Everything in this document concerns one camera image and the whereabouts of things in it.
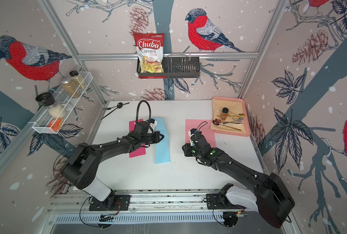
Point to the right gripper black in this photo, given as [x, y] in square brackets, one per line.
[186, 150]

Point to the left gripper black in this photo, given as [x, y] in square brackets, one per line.
[157, 139]

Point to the light blue paper sheet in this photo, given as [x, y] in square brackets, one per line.
[162, 153]

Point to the magenta paper sheet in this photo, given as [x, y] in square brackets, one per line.
[140, 151]

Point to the light pink paper sheet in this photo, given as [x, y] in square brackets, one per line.
[204, 127]

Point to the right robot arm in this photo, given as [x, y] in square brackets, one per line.
[273, 199]

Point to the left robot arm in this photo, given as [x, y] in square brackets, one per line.
[82, 166]

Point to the iridescent rainbow spoon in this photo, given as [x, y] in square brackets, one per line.
[218, 121]

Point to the red pepper spice jar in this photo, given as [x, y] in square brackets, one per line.
[224, 113]

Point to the pink plastic tray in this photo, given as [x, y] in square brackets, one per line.
[230, 116]

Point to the black spoon on table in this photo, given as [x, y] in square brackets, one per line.
[112, 109]

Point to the Chuba cassava chips bag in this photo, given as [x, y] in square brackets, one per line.
[150, 51]

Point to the tan spice bottle rear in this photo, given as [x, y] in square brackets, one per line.
[78, 79]

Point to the tan spice bottle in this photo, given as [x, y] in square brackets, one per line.
[70, 87]
[78, 79]

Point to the tan spice bottle front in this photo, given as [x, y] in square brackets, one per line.
[70, 87]

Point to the small red box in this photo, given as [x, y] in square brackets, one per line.
[55, 125]

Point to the black lid grinder jar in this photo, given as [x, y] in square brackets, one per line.
[56, 110]

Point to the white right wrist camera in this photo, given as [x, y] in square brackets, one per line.
[192, 135]

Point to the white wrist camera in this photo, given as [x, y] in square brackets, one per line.
[152, 123]
[192, 135]

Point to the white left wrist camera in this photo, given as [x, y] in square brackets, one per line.
[152, 123]

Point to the gold spoon cream handle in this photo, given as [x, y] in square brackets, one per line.
[241, 115]

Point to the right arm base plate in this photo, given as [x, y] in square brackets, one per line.
[218, 202]

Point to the black wire wall basket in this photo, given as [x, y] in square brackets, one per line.
[184, 66]

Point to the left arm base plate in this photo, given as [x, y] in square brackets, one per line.
[114, 203]

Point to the clear acrylic wall shelf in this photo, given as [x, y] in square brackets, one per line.
[69, 103]

